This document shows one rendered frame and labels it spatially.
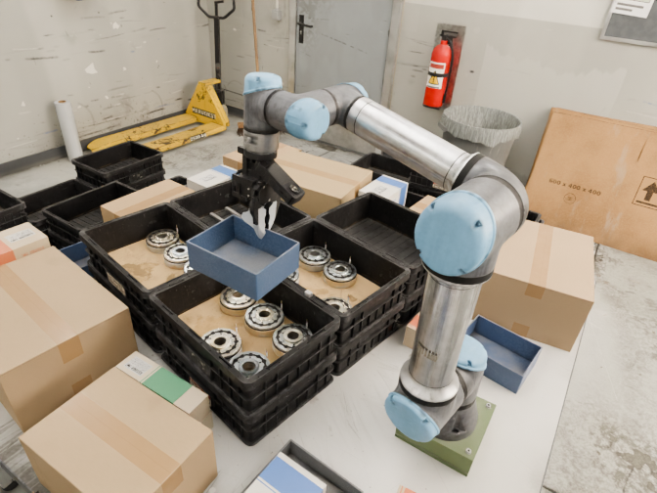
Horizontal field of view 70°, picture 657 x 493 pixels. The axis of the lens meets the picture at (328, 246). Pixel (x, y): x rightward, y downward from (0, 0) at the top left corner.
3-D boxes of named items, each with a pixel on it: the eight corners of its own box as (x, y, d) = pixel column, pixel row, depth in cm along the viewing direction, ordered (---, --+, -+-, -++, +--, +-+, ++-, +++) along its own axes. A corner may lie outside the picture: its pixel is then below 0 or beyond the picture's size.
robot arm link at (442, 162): (562, 177, 79) (349, 66, 100) (537, 198, 72) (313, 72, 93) (530, 230, 87) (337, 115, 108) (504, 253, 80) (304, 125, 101)
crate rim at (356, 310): (412, 277, 135) (413, 270, 134) (342, 326, 116) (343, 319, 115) (313, 223, 157) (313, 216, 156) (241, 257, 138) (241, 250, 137)
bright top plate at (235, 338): (249, 342, 117) (249, 340, 116) (218, 366, 110) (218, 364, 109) (221, 324, 121) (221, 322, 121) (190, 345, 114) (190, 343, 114)
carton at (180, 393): (210, 412, 110) (208, 394, 107) (191, 430, 106) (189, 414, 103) (140, 367, 120) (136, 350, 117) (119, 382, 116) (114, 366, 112)
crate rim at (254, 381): (342, 326, 116) (343, 319, 115) (246, 394, 97) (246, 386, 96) (241, 257, 138) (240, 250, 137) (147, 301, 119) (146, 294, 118)
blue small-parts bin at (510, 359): (535, 364, 138) (543, 346, 134) (515, 394, 128) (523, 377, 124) (472, 331, 148) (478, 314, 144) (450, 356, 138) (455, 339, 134)
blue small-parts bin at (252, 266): (299, 267, 109) (300, 242, 105) (257, 301, 98) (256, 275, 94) (234, 238, 117) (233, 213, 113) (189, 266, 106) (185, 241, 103)
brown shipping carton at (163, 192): (173, 213, 197) (168, 178, 188) (209, 231, 187) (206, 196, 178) (108, 243, 176) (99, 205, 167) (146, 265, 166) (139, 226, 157)
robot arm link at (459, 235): (461, 416, 102) (534, 188, 72) (424, 462, 92) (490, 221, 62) (415, 384, 108) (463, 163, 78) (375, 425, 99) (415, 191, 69)
